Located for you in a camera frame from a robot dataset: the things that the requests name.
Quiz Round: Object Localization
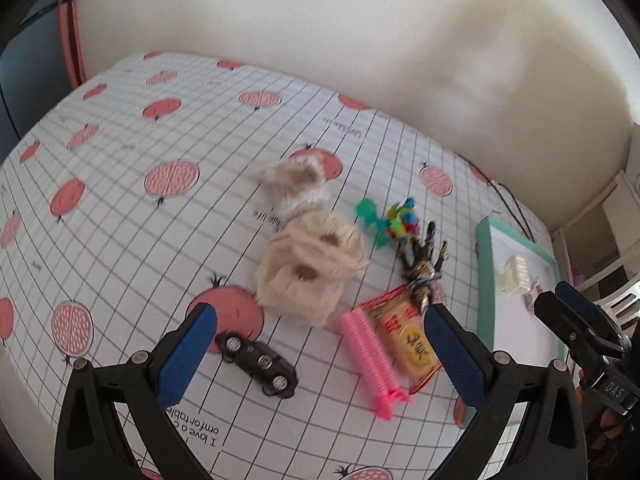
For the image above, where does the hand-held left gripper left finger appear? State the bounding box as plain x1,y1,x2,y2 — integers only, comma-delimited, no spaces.
54,304,219,480

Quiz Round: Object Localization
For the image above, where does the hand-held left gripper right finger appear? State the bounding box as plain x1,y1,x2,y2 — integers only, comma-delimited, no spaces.
424,303,589,480

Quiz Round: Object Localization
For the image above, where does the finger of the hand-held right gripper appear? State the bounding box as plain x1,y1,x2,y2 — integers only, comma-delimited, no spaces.
533,291,608,361
554,281,632,348

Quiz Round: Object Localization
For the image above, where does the white tray with teal rim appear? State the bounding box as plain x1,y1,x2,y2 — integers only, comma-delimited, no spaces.
475,216,567,428

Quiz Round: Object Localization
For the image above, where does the yellow red snack packet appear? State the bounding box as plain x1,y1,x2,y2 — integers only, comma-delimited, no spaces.
359,284,447,395

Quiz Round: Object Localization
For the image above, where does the black toy car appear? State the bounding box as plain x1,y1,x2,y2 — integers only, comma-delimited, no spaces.
215,331,299,400

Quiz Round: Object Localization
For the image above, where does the pink hair curler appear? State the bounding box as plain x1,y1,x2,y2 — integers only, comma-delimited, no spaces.
341,310,412,421

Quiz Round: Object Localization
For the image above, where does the black gold robot toy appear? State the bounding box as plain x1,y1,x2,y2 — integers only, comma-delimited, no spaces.
397,221,449,312

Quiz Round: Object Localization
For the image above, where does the beige knitted plush toy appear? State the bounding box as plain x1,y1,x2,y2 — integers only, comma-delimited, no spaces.
254,210,369,330

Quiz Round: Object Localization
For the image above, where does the colourful bead toy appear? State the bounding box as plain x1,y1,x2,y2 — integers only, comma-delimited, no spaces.
384,198,422,242

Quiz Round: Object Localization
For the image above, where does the white toy bed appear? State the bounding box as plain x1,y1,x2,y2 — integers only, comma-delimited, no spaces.
496,255,531,297

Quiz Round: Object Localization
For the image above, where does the white shelf unit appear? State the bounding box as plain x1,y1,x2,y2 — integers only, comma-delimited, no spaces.
550,170,640,313

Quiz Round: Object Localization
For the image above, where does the pomegranate print grid tablecloth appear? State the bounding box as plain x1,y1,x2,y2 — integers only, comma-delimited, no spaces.
0,50,556,480

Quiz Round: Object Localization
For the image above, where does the green toy figure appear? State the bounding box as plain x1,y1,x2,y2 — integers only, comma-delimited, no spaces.
355,198,391,251

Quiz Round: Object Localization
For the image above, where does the small beige knitted pouch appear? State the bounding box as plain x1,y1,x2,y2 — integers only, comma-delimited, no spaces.
250,156,332,222

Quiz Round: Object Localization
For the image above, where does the pink vertical strip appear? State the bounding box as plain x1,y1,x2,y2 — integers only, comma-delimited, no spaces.
57,2,88,88

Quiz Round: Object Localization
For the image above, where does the black cable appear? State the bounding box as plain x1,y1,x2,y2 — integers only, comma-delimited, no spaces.
487,180,533,238

